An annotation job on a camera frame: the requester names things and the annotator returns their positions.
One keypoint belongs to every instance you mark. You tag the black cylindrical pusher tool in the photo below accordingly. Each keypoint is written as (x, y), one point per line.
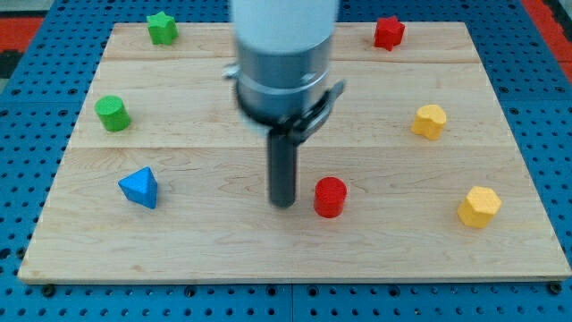
(282, 160)

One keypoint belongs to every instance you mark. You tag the black clamp on arm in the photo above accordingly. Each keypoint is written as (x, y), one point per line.
(296, 126)

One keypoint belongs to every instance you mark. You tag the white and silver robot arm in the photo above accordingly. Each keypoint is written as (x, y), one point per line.
(283, 50)

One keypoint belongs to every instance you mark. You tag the yellow hexagon block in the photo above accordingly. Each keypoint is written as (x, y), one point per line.
(479, 207)

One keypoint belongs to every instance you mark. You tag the red cylinder block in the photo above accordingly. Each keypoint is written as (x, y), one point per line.
(330, 195)

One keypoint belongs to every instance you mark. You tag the light wooden board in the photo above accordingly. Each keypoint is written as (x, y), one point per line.
(213, 223)

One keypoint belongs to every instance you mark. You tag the blue triangle block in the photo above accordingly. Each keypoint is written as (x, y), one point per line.
(140, 187)

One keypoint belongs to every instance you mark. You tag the yellow heart block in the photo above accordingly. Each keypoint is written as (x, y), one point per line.
(429, 121)

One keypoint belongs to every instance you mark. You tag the red star block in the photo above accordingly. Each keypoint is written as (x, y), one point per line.
(388, 32)

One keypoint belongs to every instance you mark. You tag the green star block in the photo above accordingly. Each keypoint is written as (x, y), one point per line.
(162, 28)

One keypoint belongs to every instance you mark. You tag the green cylinder block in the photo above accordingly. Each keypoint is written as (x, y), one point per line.
(112, 113)

